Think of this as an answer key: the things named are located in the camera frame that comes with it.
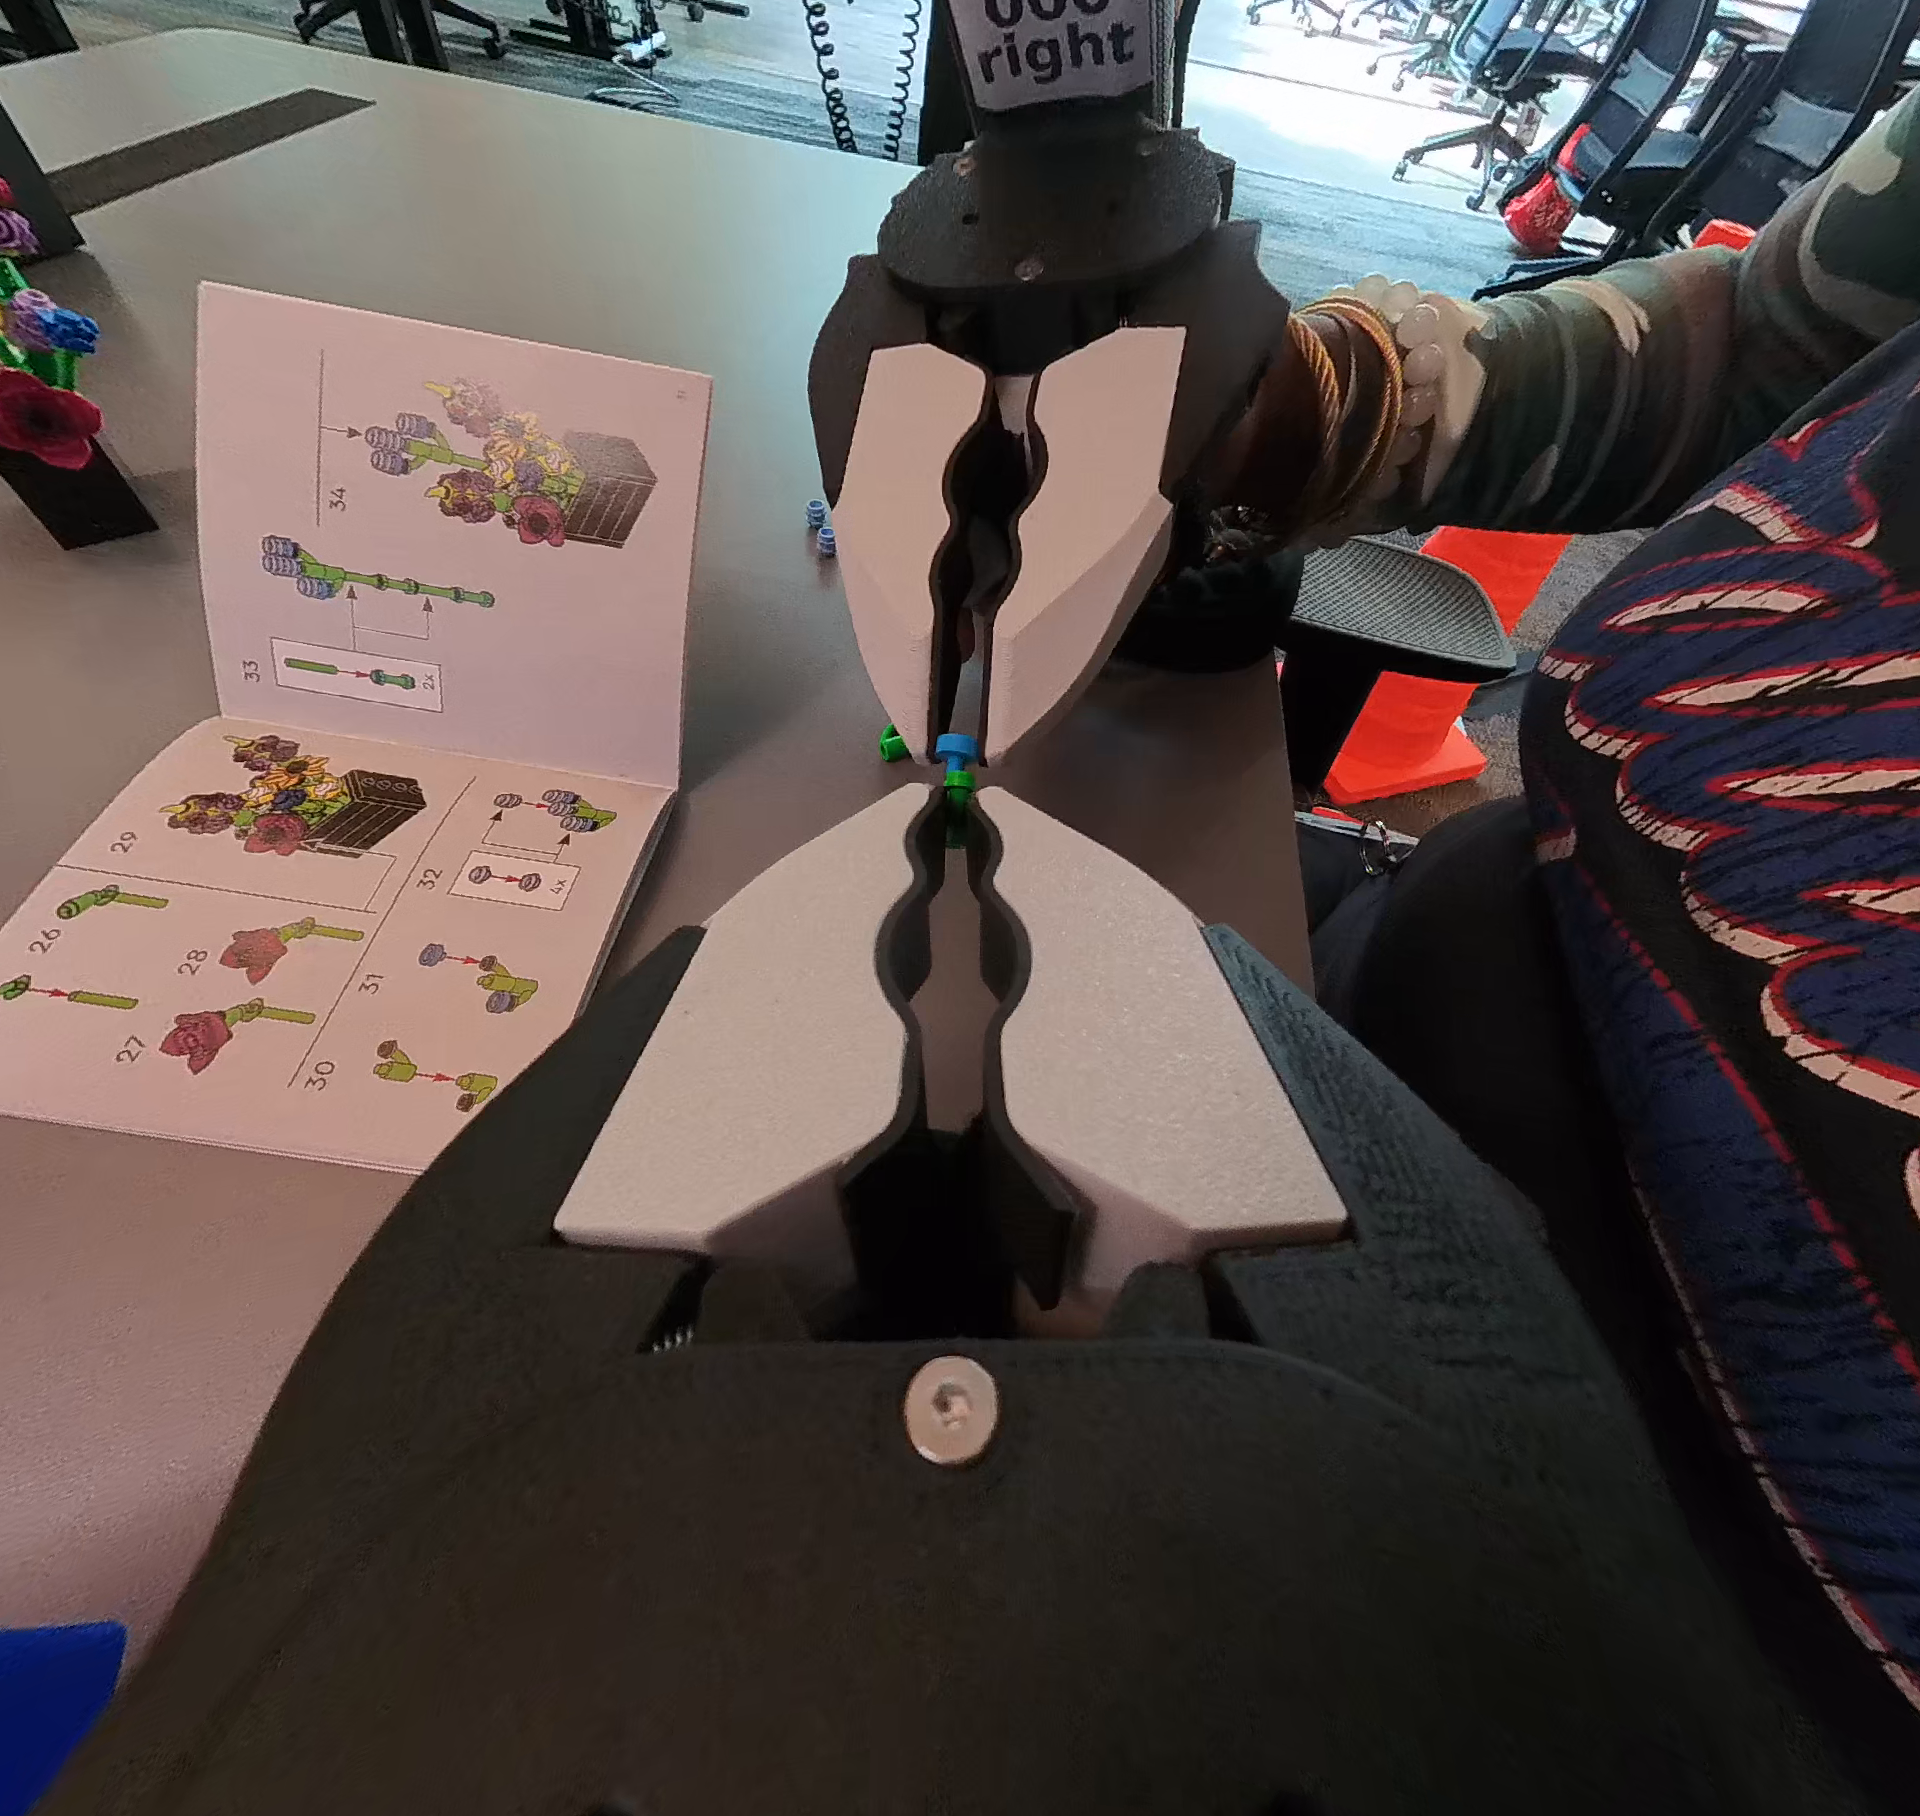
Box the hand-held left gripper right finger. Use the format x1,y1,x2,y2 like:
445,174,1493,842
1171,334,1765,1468
967,789,1353,1332

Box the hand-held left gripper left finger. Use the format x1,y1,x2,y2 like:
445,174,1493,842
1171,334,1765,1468
557,784,943,1332

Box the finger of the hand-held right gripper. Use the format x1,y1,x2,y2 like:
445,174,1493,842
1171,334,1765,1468
970,327,1194,769
828,340,999,769

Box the short green lego stalk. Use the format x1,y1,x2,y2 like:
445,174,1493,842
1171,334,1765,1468
931,712,985,846

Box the lego flower bouquet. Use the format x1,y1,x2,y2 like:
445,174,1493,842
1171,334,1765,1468
0,179,162,556

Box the magenta lego flower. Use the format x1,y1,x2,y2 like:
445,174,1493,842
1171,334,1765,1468
0,368,104,475

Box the large blue plastic bin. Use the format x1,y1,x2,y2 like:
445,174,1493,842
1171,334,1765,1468
0,1619,132,1816

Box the person's right forearm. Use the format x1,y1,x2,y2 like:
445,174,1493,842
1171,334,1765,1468
1427,93,1920,539

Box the lego instruction booklet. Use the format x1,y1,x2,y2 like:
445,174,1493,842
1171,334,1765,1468
0,278,721,1183

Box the person's right hand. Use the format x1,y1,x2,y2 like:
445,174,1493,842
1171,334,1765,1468
1217,310,1328,551

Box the black rounded pad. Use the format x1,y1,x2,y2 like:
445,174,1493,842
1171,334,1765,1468
1126,508,1521,688

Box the red floor object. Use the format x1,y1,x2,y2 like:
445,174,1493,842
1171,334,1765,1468
1499,159,1591,263

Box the black coiled cable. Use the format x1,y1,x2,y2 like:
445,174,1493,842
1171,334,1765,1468
802,0,864,161

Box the beaded bracelets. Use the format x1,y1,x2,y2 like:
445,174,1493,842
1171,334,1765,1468
1289,278,1465,539

